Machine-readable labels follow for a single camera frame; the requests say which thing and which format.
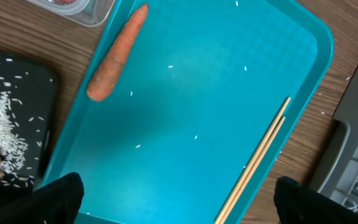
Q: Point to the red snack wrapper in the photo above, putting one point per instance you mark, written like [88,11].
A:
[62,2]

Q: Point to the orange carrot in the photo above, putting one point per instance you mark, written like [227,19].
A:
[109,71]

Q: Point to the teal serving tray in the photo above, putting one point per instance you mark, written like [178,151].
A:
[203,82]

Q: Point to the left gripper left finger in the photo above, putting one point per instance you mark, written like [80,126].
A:
[57,202]

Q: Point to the black tray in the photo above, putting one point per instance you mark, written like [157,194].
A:
[33,93]

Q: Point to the clear plastic bin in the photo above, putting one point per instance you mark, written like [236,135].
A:
[89,13]

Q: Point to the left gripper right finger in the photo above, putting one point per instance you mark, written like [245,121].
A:
[297,204]

